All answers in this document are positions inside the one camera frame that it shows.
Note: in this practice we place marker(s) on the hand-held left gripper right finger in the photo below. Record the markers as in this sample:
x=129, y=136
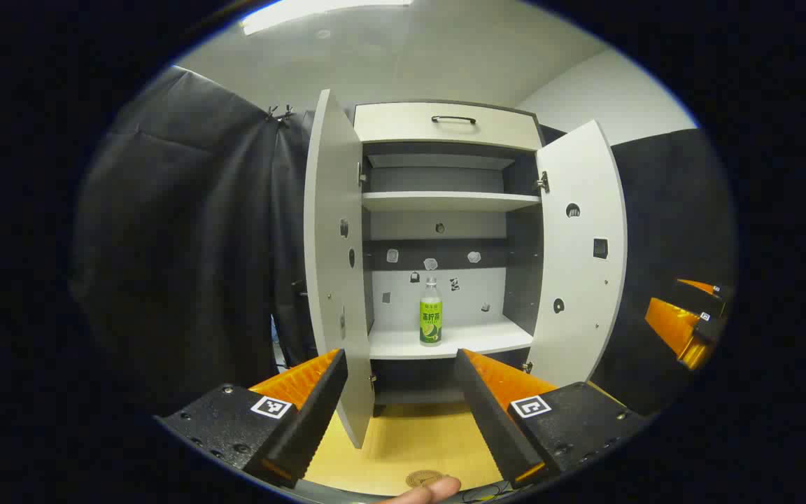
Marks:
x=487, y=413

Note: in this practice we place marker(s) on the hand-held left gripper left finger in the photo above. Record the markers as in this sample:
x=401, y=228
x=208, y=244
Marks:
x=312, y=420

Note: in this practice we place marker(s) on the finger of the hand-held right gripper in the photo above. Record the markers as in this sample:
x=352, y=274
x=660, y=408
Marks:
x=700, y=297
x=672, y=325

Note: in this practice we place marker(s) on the white cabinet door cherry sticker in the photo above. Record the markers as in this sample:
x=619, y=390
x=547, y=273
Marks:
x=578, y=280

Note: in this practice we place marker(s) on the clear bottle green label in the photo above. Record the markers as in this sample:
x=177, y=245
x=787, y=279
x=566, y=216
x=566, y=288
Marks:
x=431, y=322

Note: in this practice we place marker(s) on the white cabinet door camera sticker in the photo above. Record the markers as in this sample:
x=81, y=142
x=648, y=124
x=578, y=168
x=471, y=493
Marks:
x=329, y=245

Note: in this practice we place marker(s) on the grey white cabinet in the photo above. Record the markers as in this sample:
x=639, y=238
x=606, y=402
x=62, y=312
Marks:
x=445, y=203

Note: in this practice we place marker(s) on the small black clip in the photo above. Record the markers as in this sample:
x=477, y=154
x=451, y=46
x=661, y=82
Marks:
x=287, y=112
x=272, y=112

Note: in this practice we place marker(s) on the ceiling light panel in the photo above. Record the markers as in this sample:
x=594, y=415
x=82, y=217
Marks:
x=305, y=14

